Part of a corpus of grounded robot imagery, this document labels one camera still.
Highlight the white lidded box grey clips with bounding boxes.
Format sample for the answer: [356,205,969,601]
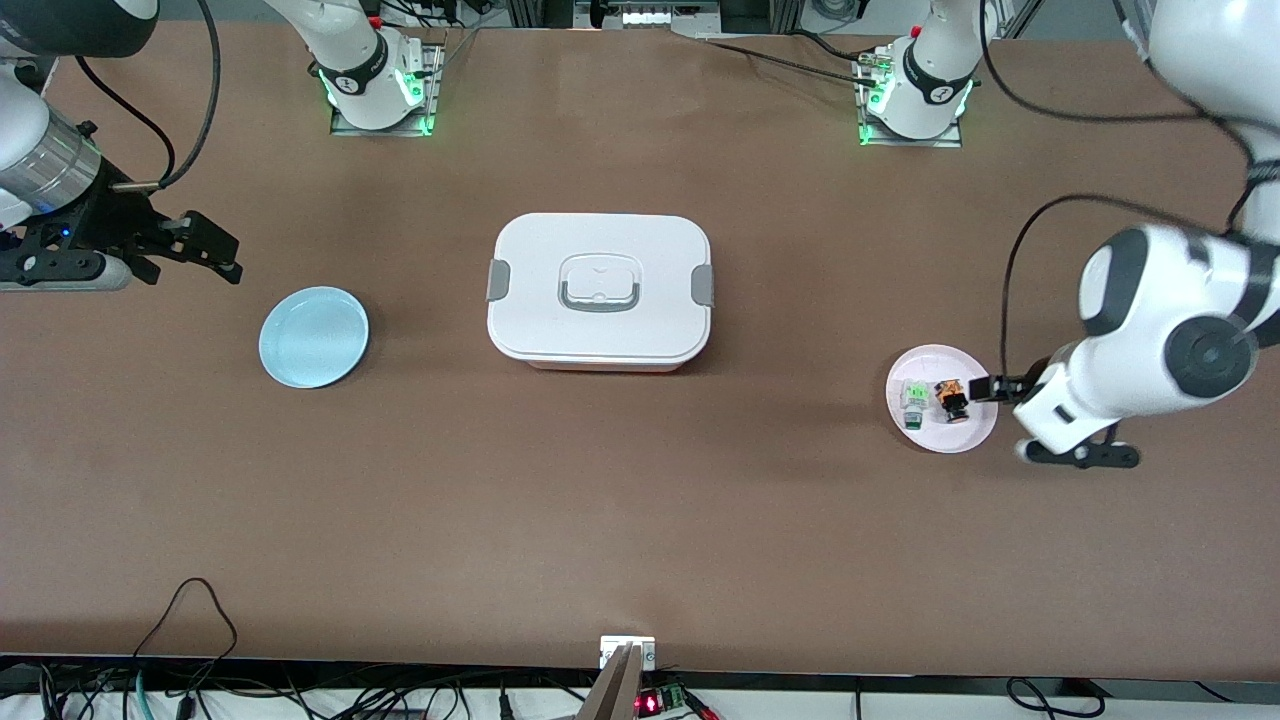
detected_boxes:
[486,212,716,373]

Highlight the black base power cable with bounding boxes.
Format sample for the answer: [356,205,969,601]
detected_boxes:
[700,35,881,81]

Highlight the aluminium camera mount post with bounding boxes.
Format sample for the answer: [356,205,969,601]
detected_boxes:
[578,635,658,720]

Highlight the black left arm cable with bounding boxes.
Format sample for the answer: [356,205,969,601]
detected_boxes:
[978,0,1263,386]

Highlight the green circuit board red light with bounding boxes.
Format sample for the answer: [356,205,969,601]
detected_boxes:
[636,683,691,719]

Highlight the pink plate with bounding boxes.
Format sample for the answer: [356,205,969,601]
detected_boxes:
[885,344,999,455]

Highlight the black looped cable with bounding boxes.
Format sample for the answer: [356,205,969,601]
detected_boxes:
[130,577,239,691]

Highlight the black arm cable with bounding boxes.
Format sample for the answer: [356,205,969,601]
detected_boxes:
[978,0,1263,386]
[75,0,223,193]

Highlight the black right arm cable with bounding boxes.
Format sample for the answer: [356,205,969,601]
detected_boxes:
[75,0,223,193]

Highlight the black coiled cable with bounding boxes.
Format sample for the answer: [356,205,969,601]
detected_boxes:
[1005,677,1106,719]

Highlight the aluminium cell frame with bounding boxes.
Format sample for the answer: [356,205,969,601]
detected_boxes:
[505,0,801,31]

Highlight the light blue plate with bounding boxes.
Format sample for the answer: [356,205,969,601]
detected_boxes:
[258,286,371,390]

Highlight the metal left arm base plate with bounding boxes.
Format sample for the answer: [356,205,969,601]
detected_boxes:
[858,50,963,149]

